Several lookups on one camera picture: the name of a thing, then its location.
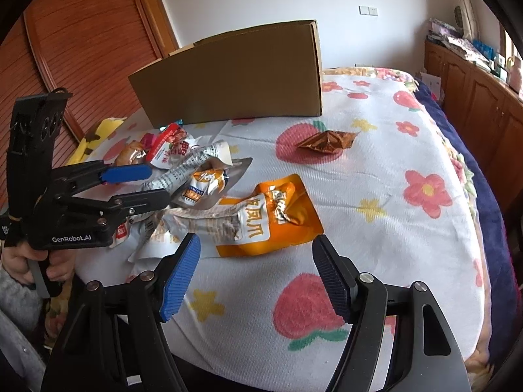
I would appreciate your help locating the beige floral quilt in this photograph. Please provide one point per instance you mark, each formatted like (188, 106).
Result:
(388, 74)

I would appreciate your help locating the yellow plush toy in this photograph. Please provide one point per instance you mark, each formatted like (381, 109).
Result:
(98, 139)

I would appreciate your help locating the silver snack packet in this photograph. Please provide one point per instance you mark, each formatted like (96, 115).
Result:
(184, 171)

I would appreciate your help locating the pink snack packet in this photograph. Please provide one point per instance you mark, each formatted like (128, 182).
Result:
(128, 153)

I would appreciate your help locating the cardboard box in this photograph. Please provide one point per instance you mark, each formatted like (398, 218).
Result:
(229, 73)

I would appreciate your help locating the stack of books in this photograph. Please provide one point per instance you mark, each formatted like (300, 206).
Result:
(443, 32)

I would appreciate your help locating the person's left forearm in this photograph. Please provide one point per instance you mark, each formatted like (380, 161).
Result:
(16, 306)

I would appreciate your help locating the wooden cabinet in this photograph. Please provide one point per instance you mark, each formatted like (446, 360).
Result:
(482, 102)

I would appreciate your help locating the patterned cloth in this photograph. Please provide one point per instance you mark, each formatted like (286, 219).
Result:
(465, 47)

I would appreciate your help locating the patterned curtain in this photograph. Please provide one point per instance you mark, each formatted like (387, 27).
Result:
(469, 8)

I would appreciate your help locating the white paper bag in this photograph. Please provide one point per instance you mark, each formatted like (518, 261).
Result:
(431, 83)

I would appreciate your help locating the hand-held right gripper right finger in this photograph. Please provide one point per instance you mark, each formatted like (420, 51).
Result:
(333, 281)

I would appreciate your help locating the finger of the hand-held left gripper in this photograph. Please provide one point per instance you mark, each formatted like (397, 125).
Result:
(151, 200)
(126, 174)

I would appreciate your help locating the person's left hand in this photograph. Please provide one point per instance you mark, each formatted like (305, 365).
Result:
(16, 263)

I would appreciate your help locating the small red label packet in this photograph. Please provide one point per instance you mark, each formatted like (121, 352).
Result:
(121, 232)

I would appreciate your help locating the shiny brown snack packet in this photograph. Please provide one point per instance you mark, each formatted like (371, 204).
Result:
(327, 141)

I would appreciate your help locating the wooden wardrobe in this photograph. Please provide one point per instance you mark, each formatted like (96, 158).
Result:
(90, 41)

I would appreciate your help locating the small orange white snack packet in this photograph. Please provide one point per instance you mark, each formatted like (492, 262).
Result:
(200, 192)

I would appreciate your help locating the white orange snack pouch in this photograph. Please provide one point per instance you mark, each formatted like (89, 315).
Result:
(196, 224)

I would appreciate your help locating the pink thermos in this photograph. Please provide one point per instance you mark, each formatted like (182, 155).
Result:
(515, 73)

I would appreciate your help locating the blue boxes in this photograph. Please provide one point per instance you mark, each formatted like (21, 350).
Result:
(486, 48)

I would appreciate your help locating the white wall switch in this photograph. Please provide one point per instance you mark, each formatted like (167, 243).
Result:
(368, 10)

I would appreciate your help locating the red white snack packet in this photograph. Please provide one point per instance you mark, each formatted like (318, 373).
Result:
(169, 151)

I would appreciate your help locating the white floral bed sheet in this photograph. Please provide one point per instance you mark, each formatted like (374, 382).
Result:
(367, 228)

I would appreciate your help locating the dark blue blanket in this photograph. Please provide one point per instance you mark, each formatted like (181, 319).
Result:
(490, 212)

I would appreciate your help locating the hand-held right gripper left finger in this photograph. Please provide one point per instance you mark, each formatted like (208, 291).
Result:
(182, 277)

